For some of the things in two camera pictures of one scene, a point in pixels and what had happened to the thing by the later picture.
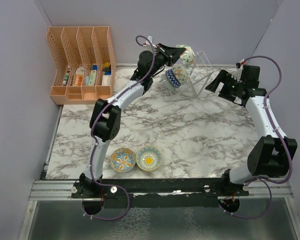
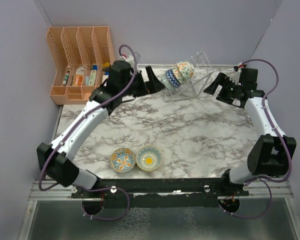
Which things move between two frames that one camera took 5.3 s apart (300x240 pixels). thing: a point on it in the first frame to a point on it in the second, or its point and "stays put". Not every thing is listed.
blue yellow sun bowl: x=149 y=157 stays put
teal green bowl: x=165 y=81 stays put
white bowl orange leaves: x=181 y=72 stays put
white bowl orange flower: x=187 y=57 to x=186 y=69
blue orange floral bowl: x=122 y=160 stays put
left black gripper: x=171 y=54 to x=153 y=85
